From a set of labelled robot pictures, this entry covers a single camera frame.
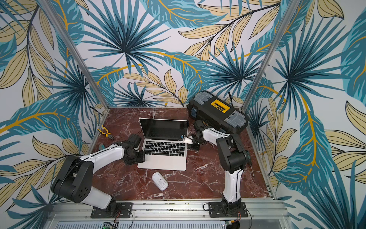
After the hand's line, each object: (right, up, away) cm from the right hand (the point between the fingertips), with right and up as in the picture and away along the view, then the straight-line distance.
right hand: (181, 148), depth 97 cm
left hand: (-26, -7, -8) cm, 28 cm away
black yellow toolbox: (+23, +24, -2) cm, 33 cm away
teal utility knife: (-54, +1, -2) cm, 54 cm away
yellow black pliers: (-52, +9, +4) cm, 53 cm away
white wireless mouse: (-12, -16, -15) cm, 25 cm away
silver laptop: (-12, +2, +1) cm, 13 cm away
